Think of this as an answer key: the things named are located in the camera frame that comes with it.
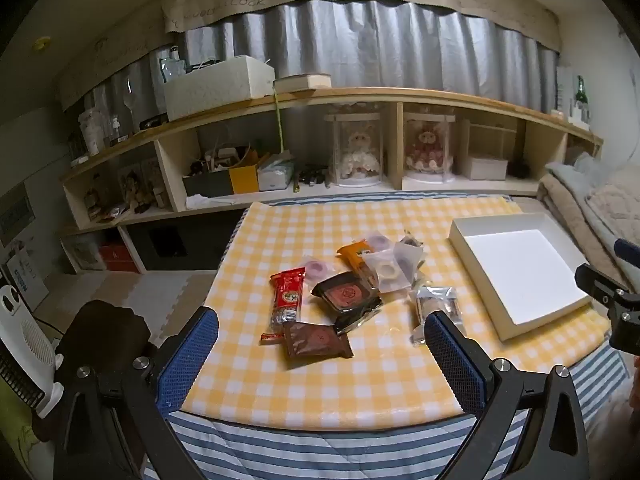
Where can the clear packet with white donut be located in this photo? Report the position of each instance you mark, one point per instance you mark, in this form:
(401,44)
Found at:
(390,271)

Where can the white storage box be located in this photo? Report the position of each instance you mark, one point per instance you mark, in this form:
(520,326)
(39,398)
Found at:
(215,92)

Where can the white fan heater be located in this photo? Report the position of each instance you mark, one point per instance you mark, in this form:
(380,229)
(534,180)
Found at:
(25,340)

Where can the red box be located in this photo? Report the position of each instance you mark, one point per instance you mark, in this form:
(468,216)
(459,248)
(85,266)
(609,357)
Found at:
(119,257)

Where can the clear packet with purple donut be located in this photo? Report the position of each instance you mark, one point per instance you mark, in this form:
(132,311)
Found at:
(379,242)
(315,266)

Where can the beige folded blanket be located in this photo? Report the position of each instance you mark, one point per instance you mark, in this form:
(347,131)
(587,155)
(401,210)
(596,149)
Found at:
(565,210)

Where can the orange snack packet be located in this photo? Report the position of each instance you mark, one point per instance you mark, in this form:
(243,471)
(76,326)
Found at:
(352,255)

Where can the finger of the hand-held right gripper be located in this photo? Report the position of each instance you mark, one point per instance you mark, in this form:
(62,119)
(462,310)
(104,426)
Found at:
(597,282)
(629,250)

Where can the grey curtain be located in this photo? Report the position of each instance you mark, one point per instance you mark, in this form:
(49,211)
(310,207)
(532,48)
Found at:
(375,45)

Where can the green ribbon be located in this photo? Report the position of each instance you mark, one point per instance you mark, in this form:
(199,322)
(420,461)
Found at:
(278,120)

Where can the wooden shelf unit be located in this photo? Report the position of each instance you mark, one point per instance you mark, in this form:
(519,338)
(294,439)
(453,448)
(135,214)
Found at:
(400,97)

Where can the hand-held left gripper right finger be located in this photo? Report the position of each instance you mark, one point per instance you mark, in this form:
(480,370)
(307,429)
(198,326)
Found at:
(452,360)

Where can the white shallow box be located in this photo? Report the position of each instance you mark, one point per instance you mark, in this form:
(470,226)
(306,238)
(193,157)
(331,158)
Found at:
(525,270)

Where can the clear plastic cup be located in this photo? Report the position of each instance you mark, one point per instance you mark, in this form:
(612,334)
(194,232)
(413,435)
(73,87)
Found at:
(92,132)

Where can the brown snack packet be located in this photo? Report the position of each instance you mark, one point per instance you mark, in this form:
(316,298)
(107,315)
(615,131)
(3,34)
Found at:
(315,340)

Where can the light wooden frame box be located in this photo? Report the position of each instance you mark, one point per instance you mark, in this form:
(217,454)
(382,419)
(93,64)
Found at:
(492,130)

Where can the red snack packet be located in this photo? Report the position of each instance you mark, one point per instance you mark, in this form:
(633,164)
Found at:
(287,295)

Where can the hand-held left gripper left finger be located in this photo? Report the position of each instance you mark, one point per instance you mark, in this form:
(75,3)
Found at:
(192,355)

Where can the small white box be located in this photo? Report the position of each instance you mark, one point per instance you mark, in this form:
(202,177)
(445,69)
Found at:
(482,167)

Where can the silver clear snack packet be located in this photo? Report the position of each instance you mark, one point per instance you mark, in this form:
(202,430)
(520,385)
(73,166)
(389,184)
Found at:
(432,300)

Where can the yellow cardboard box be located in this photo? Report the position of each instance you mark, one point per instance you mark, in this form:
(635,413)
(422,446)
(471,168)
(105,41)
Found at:
(242,180)

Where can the cream doll in clear case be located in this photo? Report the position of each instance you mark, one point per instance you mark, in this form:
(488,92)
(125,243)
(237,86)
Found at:
(357,150)

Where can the green glass bottle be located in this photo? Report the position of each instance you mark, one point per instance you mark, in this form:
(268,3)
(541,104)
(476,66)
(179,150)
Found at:
(581,92)

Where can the red doll in clear case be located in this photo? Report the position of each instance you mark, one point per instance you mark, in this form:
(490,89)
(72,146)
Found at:
(429,147)

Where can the tissue box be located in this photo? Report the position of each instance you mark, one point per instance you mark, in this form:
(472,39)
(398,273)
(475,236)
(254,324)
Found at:
(275,172)

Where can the black packet with red disc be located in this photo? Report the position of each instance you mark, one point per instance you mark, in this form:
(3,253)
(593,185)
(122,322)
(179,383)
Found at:
(347,295)

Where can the black storage cube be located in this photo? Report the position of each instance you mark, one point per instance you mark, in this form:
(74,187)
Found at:
(160,245)

